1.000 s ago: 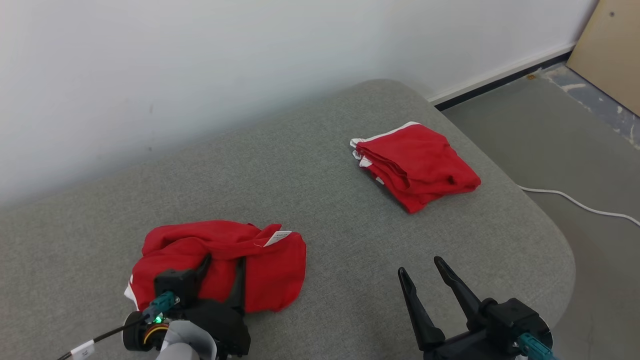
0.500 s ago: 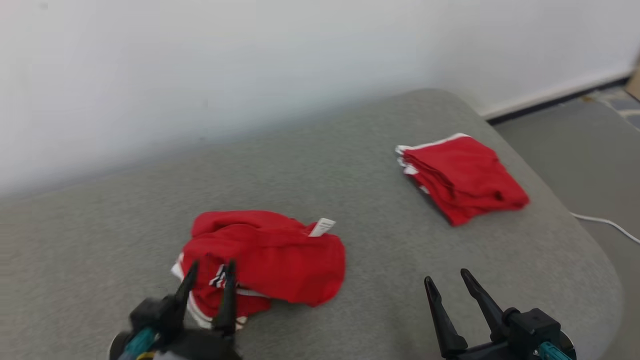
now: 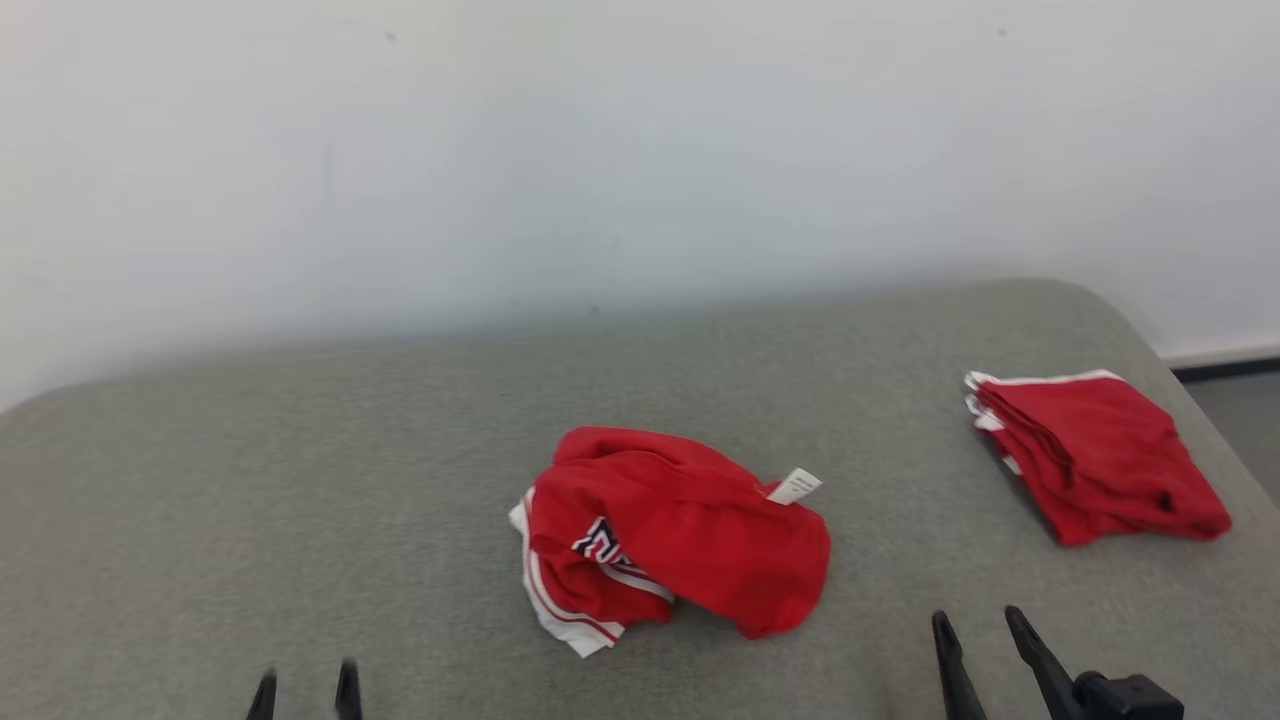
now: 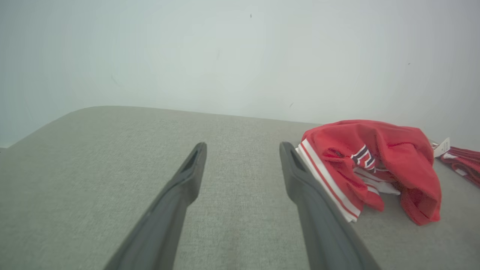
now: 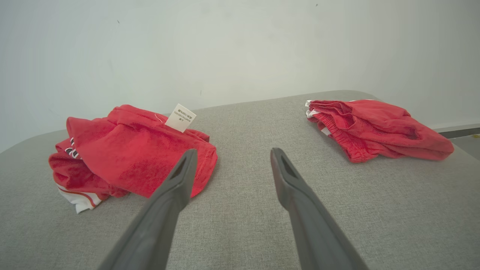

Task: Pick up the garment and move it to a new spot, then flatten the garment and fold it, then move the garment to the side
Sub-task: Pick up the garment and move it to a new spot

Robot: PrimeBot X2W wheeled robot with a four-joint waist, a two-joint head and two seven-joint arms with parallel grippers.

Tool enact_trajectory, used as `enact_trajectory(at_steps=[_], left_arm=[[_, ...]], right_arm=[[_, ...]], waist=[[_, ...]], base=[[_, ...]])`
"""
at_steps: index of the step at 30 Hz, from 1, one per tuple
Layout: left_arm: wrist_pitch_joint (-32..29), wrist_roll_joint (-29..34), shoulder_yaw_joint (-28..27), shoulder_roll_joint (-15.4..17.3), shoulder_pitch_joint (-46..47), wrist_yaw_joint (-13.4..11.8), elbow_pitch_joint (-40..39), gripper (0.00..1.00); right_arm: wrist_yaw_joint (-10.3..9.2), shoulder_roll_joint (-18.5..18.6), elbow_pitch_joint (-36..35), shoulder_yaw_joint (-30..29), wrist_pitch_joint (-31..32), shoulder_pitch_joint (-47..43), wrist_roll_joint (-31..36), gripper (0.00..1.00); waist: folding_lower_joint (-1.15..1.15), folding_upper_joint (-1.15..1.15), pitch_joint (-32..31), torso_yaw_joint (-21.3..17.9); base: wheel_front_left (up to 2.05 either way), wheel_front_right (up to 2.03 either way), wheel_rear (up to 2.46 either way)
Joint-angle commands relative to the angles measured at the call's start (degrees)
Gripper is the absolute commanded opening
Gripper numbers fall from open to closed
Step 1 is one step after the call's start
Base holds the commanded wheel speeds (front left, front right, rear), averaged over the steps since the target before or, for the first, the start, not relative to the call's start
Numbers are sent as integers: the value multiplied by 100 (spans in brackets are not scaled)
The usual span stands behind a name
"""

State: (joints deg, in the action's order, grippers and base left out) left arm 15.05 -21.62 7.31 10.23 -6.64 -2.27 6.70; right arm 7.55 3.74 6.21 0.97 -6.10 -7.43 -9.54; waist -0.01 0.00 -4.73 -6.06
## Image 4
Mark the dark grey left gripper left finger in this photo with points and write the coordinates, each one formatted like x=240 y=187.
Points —
x=161 y=221

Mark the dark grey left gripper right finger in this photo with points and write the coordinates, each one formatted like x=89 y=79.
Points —
x=326 y=228

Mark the red and white striped jersey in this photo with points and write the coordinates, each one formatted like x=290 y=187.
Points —
x=405 y=157

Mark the grey fabric sofa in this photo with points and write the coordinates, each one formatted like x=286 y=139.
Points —
x=112 y=150

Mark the red shirt with white label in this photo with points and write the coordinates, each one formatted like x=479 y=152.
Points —
x=465 y=159

